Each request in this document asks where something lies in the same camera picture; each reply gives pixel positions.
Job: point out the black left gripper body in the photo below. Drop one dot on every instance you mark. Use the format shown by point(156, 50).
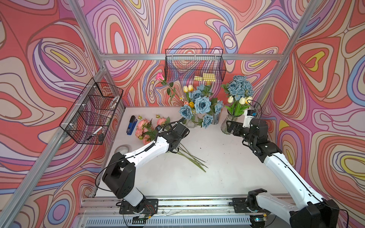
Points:
point(177, 146)

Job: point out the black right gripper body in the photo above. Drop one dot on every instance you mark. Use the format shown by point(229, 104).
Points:
point(243, 132)

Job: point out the pink rose bunch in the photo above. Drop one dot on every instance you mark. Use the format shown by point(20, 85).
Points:
point(144, 130)
point(161, 122)

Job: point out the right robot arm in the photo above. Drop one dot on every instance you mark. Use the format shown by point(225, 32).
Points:
point(310, 210)

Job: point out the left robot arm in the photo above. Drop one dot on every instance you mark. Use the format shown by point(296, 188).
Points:
point(119, 175)

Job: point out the ribbed glass vase with ribbon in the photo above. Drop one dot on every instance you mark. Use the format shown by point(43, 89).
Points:
point(227, 122)

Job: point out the blue rose bouquet left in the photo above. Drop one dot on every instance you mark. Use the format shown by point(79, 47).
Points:
point(200, 108)

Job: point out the blue rose bouquet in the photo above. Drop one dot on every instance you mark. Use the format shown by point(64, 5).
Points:
point(200, 108)
point(240, 92)

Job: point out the blue stapler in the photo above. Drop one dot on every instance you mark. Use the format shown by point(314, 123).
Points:
point(132, 124)

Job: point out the blue rose bouquet right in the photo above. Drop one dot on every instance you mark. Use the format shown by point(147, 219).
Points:
point(240, 92)

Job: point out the white tape roll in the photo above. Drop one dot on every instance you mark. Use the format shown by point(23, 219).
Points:
point(123, 149)

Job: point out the magenta rosebud stem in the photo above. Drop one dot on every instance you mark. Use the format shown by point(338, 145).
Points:
point(171, 89)

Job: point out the yellow sponge in basket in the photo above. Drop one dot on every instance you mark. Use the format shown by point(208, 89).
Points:
point(206, 77)

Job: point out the black wire basket back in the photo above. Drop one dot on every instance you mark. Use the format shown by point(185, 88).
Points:
point(183, 64)

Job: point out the black wire basket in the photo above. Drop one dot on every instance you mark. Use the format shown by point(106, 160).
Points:
point(183, 64)
point(92, 114)

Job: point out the black wire basket left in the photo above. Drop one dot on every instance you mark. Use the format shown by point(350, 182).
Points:
point(92, 114)

